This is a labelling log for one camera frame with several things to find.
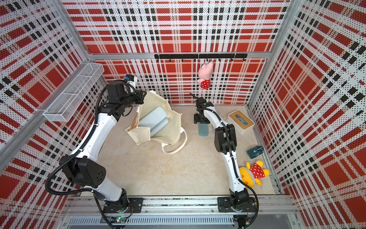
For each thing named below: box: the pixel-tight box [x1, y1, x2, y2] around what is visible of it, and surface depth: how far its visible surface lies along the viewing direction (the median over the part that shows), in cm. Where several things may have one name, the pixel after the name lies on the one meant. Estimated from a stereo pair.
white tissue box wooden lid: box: [227, 109, 255, 136], surface depth 107 cm
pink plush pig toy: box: [196, 61, 214, 90], surface depth 96 cm
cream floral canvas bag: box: [125, 91, 188, 156], surface depth 90 cm
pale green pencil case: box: [150, 117, 170, 138], surface depth 100 cm
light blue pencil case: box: [138, 106, 169, 137], surface depth 99 cm
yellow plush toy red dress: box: [239, 160, 271, 188], surface depth 80 cm
